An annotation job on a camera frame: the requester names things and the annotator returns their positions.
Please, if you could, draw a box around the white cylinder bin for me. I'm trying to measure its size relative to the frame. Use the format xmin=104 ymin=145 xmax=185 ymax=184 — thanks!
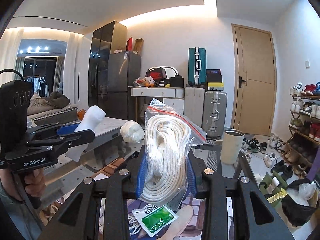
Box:
xmin=220 ymin=129 xmax=245 ymax=165

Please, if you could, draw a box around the shoe rack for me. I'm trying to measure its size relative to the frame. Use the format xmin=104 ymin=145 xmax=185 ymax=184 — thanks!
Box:
xmin=282 ymin=92 xmax=319 ymax=180

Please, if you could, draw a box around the teal suitcase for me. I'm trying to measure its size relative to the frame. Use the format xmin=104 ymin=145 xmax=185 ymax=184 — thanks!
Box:
xmin=188 ymin=47 xmax=207 ymax=86

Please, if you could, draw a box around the anime print mat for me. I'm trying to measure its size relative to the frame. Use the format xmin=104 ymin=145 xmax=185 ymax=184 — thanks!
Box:
xmin=39 ymin=157 xmax=208 ymax=240

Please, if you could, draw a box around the beige suitcase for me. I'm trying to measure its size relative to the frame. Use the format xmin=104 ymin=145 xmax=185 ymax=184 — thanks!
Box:
xmin=184 ymin=87 xmax=205 ymax=127

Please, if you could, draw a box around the tall black glass cabinet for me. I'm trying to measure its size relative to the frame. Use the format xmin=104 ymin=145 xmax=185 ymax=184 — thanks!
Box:
xmin=88 ymin=21 xmax=127 ymax=108

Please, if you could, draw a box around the white drawer desk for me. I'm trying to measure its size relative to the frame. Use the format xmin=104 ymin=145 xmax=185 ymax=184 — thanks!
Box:
xmin=129 ymin=86 xmax=184 ymax=121

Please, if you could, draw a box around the black white bag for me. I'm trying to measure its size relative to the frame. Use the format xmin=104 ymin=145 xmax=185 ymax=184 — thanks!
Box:
xmin=281 ymin=178 xmax=319 ymax=228

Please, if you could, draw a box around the white round plush on table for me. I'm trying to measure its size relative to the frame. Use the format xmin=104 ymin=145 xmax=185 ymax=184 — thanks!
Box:
xmin=120 ymin=120 xmax=145 ymax=143

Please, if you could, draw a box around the person's left hand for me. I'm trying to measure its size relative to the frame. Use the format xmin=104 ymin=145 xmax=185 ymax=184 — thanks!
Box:
xmin=24 ymin=168 xmax=46 ymax=198

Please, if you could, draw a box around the green white packet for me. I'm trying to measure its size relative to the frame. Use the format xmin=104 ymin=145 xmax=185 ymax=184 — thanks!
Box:
xmin=132 ymin=205 xmax=178 ymax=237

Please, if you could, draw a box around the silver suitcase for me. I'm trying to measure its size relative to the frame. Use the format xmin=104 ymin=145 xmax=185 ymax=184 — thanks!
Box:
xmin=202 ymin=90 xmax=227 ymax=139

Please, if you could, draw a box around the sofa with blankets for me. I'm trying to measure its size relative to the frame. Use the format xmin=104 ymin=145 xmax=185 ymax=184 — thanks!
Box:
xmin=27 ymin=92 xmax=78 ymax=126

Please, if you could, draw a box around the grey refrigerator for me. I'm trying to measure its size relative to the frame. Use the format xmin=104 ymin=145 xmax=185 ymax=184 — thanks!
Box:
xmin=105 ymin=51 xmax=141 ymax=120

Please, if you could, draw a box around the bagged white rope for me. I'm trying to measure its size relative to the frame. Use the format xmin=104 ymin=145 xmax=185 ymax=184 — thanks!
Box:
xmin=138 ymin=97 xmax=207 ymax=212

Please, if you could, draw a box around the wooden door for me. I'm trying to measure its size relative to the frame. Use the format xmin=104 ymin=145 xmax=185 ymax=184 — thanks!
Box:
xmin=231 ymin=24 xmax=277 ymax=135

